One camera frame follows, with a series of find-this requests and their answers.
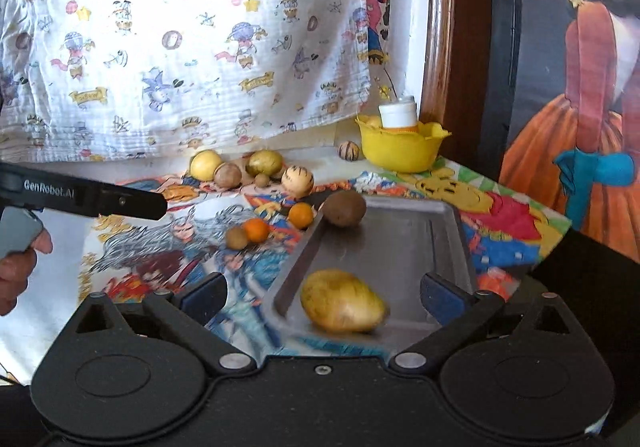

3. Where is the small brown round fruit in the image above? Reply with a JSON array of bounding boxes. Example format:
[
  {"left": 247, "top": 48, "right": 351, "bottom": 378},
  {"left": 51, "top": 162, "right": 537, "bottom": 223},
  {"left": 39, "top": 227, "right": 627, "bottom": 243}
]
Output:
[{"left": 224, "top": 226, "right": 250, "bottom": 251}]

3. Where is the small orange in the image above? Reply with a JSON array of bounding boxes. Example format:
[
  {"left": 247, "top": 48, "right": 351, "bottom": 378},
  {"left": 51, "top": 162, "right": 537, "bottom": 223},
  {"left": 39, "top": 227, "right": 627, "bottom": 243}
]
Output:
[
  {"left": 242, "top": 218, "right": 271, "bottom": 245},
  {"left": 288, "top": 202, "right": 316, "bottom": 230}
]

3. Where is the large yellow-brown mango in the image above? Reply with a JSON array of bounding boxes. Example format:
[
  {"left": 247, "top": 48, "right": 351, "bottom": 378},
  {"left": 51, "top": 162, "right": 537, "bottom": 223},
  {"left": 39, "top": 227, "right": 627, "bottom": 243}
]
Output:
[{"left": 299, "top": 269, "right": 390, "bottom": 333}]

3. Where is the brown kiwi fruit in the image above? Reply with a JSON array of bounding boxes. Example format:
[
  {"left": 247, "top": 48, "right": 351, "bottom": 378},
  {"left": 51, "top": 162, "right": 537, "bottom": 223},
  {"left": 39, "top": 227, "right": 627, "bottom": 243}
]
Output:
[{"left": 320, "top": 190, "right": 367, "bottom": 228}]

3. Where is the yellow lemon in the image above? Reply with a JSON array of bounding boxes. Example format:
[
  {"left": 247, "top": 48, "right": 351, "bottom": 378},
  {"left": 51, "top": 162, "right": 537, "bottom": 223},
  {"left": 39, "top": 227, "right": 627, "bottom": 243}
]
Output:
[{"left": 189, "top": 150, "right": 224, "bottom": 182}]

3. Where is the tiny brown fruit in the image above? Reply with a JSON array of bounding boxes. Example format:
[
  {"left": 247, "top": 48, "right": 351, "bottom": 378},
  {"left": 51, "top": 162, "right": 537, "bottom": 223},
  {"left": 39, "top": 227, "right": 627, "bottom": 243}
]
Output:
[{"left": 254, "top": 173, "right": 270, "bottom": 188}]

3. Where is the green-yellow mango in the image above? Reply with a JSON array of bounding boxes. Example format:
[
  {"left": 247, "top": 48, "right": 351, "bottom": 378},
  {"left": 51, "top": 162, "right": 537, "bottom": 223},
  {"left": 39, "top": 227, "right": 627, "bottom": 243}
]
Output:
[{"left": 245, "top": 149, "right": 283, "bottom": 178}]

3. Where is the striped pepino melon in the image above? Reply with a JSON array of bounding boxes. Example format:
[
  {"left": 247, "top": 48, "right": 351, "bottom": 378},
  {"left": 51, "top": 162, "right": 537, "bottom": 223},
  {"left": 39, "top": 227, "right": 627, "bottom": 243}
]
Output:
[{"left": 281, "top": 166, "right": 314, "bottom": 198}]

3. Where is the person's left hand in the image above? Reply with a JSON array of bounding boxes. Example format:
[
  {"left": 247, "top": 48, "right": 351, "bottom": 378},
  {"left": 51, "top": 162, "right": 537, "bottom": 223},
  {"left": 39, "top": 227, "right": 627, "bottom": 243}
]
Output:
[{"left": 0, "top": 229, "right": 53, "bottom": 316}]

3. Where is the metal tray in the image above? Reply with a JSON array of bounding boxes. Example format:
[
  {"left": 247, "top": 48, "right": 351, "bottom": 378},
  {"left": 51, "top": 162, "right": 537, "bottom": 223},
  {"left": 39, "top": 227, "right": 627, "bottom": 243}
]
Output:
[{"left": 262, "top": 196, "right": 477, "bottom": 356}]

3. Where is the colourful cartoon drawings mat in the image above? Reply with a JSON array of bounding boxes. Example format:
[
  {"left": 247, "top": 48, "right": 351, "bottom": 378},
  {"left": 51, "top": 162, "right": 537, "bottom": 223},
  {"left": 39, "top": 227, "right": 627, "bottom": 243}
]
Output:
[{"left": 78, "top": 159, "right": 570, "bottom": 359}]

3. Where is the yellow plastic bowl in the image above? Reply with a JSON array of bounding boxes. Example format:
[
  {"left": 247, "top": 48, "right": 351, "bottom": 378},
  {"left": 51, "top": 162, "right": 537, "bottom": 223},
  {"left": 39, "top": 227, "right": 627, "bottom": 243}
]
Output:
[{"left": 355, "top": 115, "right": 451, "bottom": 173}]

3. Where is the white cartoon print curtain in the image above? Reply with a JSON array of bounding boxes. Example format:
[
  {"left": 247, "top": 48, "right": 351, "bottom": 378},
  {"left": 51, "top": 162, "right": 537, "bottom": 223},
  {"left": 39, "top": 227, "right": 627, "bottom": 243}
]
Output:
[{"left": 1, "top": 0, "right": 370, "bottom": 162}]

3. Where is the white and orange jar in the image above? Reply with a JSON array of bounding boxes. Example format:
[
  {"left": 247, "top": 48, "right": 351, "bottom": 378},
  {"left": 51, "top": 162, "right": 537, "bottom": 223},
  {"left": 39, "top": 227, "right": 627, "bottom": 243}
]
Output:
[{"left": 378, "top": 96, "right": 419, "bottom": 133}]

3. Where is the painted girl poster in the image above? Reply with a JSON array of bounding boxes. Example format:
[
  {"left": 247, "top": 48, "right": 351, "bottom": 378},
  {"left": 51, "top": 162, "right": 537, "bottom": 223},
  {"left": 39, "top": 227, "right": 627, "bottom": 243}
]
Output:
[{"left": 500, "top": 0, "right": 639, "bottom": 259}]

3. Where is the brown wooden frame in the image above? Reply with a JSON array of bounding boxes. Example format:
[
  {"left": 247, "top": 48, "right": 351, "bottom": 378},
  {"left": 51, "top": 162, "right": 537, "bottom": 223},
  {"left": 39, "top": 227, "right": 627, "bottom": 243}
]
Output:
[{"left": 420, "top": 0, "right": 492, "bottom": 170}]

